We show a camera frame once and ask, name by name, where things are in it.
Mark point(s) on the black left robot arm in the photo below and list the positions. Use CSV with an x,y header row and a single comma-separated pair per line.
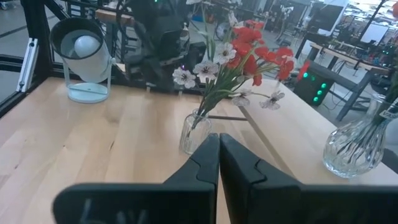
x,y
161,37

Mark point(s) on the black computer with green lights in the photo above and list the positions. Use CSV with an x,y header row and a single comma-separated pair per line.
x,y
311,90

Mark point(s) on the deep red artificial flower bunch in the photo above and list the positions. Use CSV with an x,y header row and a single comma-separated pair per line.
x,y
248,35

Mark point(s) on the black monitor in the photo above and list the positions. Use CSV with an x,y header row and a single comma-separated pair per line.
x,y
326,17

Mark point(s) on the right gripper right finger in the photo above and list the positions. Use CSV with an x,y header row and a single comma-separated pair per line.
x,y
255,199

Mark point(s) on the white artificial flower bunch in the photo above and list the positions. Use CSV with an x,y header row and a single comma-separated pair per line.
x,y
206,69

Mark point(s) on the white spotlight lamp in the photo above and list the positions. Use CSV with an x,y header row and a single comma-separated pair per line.
x,y
90,65

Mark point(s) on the silver metal bracket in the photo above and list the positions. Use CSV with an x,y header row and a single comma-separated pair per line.
x,y
28,65

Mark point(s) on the wooden workbench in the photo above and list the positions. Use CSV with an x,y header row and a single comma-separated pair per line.
x,y
342,54

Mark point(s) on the white screen panel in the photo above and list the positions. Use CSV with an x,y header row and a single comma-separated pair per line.
x,y
374,32

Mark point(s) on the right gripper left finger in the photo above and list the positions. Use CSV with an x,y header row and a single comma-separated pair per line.
x,y
186,199

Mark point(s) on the flared narrow-neck glass vase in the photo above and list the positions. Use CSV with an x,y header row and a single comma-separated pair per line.
x,y
354,152

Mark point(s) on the black metal rig frame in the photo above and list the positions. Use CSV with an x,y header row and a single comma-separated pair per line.
x,y
37,31

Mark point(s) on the wooden bench top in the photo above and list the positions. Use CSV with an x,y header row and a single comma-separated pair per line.
x,y
109,16

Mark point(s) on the ribbed glass jar vase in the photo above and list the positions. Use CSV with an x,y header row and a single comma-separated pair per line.
x,y
194,137

